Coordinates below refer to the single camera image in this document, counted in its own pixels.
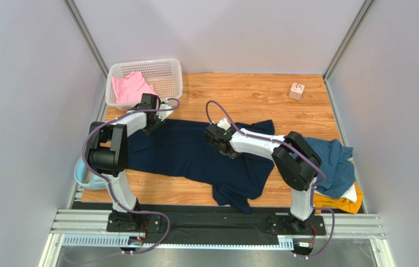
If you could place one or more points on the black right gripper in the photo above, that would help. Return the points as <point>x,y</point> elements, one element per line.
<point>212,134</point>

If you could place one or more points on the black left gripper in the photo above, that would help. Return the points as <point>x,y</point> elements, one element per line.
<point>149,130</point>

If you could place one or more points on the navy blue t shirt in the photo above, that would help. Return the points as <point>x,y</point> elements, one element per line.
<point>178,148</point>

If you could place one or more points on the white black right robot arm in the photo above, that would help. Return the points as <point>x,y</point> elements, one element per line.
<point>296,161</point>

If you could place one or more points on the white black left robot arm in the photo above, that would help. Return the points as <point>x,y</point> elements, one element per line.
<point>105,154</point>

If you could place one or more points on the pink t shirt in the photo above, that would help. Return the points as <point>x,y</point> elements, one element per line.
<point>131,88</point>

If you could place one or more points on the white perforated plastic basket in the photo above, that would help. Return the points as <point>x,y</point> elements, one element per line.
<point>165,75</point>

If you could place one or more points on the light blue headphones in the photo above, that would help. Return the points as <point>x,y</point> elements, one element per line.
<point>93,183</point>

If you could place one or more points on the small pink white box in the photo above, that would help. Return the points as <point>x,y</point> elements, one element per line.
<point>296,91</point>

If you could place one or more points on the yellow t shirt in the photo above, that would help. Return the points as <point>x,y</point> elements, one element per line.
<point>343,205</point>

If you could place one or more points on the teal blue t shirt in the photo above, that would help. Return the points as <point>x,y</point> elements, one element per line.
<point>336,165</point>

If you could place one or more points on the white t shirt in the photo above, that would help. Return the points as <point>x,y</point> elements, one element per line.
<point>350,194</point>

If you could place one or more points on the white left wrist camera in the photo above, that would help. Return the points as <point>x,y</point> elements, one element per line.
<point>166,108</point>

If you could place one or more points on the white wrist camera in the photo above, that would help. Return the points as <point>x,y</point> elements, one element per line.
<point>224,124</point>
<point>166,108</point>

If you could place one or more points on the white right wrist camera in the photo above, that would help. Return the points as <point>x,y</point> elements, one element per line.
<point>224,124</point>

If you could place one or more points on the aluminium front rail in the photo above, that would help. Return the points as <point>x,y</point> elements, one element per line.
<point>88,227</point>

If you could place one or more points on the left corner aluminium post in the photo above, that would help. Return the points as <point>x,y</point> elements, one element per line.
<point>86,35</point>

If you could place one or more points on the corner aluminium post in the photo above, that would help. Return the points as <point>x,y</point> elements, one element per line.
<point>86,35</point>
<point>356,24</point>

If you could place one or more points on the right corner aluminium post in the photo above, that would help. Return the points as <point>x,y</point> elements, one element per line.
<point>356,24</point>

